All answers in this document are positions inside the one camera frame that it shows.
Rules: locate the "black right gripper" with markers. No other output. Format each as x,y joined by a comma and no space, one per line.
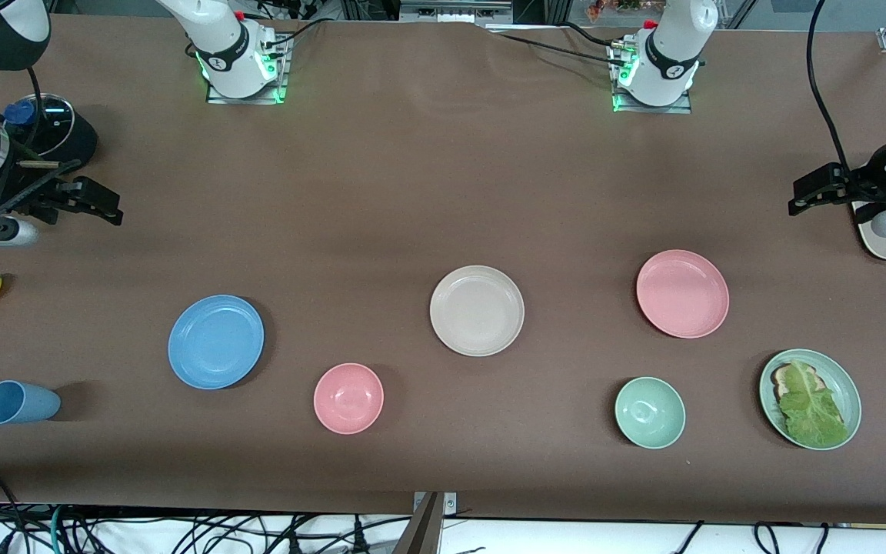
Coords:
37,201

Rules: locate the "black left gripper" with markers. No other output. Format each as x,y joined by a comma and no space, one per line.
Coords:
860,185

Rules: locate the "pink plate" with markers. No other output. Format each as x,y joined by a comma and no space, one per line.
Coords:
682,294

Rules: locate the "blue plate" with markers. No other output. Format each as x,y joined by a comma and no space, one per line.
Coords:
216,342

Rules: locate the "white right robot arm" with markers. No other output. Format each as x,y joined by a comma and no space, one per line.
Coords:
228,46

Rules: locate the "black pot with glass lid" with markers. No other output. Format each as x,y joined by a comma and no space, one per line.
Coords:
81,142

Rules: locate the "glass lid blue knob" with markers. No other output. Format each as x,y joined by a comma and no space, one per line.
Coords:
54,123

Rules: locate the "bread slice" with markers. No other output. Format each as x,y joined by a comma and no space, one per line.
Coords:
781,377

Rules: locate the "green plate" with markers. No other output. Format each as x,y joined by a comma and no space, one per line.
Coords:
847,388

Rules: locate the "green lettuce leaf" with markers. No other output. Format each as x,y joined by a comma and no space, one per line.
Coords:
812,408

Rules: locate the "blue cup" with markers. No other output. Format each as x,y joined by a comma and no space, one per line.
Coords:
16,402

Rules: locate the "small green bowl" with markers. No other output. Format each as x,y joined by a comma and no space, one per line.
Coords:
650,412

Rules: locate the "small pink bowl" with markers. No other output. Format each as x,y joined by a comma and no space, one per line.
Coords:
348,398

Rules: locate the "beige plate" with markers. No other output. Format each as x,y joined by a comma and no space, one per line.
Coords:
477,311

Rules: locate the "grey metal box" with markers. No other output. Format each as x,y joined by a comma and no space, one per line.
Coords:
451,11

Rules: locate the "dark metal beam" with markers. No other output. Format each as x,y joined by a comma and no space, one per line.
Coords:
421,535

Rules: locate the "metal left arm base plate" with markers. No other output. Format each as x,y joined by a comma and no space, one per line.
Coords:
643,109

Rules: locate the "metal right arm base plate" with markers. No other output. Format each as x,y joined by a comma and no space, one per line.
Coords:
258,100

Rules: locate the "small metal bracket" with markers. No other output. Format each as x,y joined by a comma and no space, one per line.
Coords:
451,504

